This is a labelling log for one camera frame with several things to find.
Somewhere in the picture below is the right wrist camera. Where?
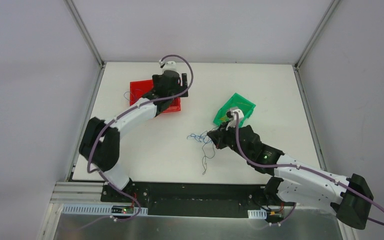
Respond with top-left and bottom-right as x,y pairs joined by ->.
226,107 -> 245,130

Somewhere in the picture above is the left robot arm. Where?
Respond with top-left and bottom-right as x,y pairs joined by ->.
78,70 -> 189,203

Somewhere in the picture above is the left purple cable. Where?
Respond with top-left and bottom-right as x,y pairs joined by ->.
86,54 -> 195,222

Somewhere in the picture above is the green bin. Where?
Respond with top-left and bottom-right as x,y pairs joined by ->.
212,93 -> 256,127

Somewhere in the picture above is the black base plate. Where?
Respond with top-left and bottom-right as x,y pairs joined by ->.
100,181 -> 296,219

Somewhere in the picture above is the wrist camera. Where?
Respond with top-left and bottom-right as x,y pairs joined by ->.
158,59 -> 177,74
226,107 -> 245,130

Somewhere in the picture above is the wire bundle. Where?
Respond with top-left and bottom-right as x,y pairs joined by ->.
200,142 -> 217,176

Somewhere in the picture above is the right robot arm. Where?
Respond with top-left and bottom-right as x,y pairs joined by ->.
207,123 -> 374,230

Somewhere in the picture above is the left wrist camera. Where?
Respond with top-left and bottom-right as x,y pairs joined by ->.
158,59 -> 177,74

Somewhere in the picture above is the red double bin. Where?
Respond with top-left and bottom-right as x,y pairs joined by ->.
129,79 -> 182,114

